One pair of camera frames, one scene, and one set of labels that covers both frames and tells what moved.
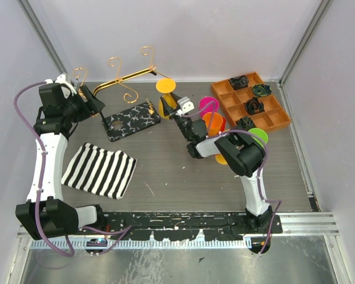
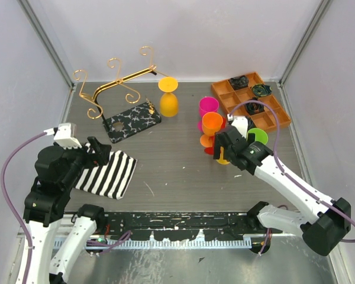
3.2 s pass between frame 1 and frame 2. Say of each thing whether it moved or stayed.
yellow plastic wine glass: stayed
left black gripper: moved
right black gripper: moved
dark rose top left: stayed
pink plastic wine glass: stayed
